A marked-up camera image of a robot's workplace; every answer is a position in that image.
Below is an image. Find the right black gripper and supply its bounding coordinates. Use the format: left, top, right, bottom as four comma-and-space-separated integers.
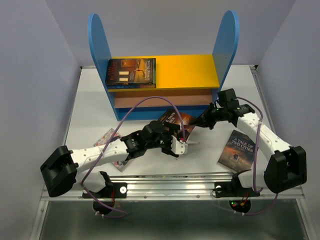
188, 102, 227, 130

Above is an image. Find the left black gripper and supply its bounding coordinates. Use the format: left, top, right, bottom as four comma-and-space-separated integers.
145, 121, 180, 155

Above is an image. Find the Three Days to See book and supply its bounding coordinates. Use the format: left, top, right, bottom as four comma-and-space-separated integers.
158, 108, 197, 140

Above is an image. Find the Tale of Two Cities book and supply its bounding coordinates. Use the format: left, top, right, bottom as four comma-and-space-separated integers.
217, 130, 256, 173

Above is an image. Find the Little Women book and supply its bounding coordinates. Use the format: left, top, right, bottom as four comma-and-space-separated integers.
93, 128, 129, 173

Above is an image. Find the brown Edward Tulane book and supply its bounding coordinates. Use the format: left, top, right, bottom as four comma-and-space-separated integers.
105, 58, 156, 86

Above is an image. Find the Jane Eyre book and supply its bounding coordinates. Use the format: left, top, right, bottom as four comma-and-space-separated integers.
107, 85, 156, 91

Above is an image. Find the Animal Farm book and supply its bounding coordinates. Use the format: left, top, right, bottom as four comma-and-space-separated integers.
107, 84, 156, 89

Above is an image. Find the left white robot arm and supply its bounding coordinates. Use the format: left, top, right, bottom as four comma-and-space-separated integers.
40, 120, 188, 198

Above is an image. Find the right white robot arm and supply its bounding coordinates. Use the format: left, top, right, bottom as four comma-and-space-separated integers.
193, 88, 307, 195

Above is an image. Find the blue yellow wooden bookshelf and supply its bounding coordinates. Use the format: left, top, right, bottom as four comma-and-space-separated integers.
87, 10, 240, 120

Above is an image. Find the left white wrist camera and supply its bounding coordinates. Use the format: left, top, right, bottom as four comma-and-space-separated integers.
171, 136, 188, 155

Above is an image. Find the aluminium mounting rail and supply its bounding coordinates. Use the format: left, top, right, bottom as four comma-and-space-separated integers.
40, 172, 305, 202

